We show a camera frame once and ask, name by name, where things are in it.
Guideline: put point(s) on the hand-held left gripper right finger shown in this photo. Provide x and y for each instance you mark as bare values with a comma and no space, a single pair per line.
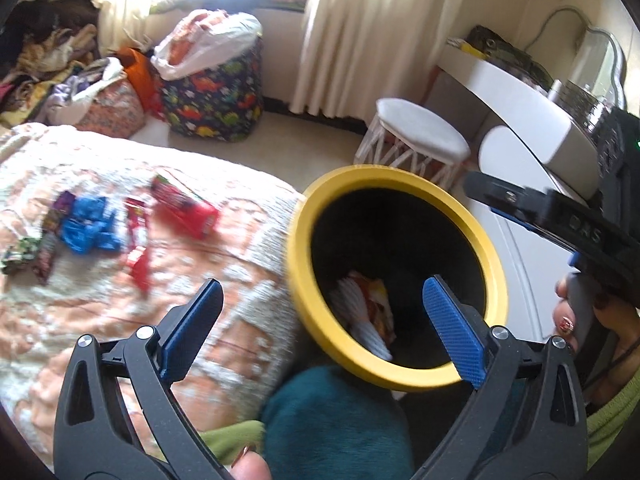
452,330

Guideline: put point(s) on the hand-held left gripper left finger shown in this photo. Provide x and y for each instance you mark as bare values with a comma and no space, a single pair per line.
192,330

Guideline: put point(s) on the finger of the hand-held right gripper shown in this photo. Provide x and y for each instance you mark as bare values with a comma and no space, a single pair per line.
520,226
505,192

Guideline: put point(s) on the yellow snack wrapper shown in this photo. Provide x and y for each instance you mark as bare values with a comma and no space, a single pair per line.
377,300

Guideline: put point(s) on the white foam fruit net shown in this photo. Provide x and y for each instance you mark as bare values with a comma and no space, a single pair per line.
347,300
372,345

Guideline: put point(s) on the red snack wrapper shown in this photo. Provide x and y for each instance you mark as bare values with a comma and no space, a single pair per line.
137,260

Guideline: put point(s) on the yellow-rimmed black trash bin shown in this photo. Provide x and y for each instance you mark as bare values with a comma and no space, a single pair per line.
300,270

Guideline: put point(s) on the blue wrapper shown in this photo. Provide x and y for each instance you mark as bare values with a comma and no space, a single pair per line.
90,225

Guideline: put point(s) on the purple snack wrapper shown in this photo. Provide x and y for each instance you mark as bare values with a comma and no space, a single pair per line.
52,240

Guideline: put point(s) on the green patterned wrapper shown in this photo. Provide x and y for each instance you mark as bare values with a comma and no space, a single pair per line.
20,255

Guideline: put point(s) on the person's right forearm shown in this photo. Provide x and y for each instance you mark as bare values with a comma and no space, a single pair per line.
615,420

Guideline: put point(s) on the person's right hand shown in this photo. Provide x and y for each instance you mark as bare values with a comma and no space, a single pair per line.
567,320

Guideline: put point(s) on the person's left hand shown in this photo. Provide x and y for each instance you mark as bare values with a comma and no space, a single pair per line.
252,467

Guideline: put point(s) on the white drawer cabinet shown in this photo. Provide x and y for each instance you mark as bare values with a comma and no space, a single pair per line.
520,260

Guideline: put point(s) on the pink patchwork quilt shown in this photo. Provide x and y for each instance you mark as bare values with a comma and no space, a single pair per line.
250,280

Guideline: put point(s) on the white vanity desk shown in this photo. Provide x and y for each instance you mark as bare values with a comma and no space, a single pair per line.
525,105

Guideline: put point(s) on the green fleece garment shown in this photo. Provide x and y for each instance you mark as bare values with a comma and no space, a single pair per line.
230,437

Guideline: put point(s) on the teal fleece clothing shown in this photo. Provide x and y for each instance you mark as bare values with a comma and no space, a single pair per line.
330,420

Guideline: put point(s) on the thick cream curtain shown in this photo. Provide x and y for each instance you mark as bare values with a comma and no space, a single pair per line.
350,35

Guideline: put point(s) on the dinosaur print laundry basket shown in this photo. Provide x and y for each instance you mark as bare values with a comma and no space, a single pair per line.
215,105

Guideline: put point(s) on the pink floral fabric bag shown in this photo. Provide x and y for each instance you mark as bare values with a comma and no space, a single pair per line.
115,110

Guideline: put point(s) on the orange bag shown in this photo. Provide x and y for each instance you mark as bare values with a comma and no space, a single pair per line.
137,75

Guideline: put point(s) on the white lilac garment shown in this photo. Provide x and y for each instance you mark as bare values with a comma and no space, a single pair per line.
80,90

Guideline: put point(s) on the white window bench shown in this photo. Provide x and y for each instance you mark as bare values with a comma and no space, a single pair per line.
280,50

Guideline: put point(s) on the white plastic bag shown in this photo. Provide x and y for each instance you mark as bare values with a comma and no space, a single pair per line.
220,35

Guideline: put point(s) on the orange pink cloth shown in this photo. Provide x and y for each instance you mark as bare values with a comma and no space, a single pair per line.
195,27

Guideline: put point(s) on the pile of clothes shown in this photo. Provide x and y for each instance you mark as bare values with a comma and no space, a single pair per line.
50,45

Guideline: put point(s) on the sheer cream curtain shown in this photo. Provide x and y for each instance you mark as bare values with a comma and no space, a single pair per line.
125,0

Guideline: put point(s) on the wavy frame mirror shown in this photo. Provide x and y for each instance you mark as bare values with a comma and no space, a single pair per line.
595,55

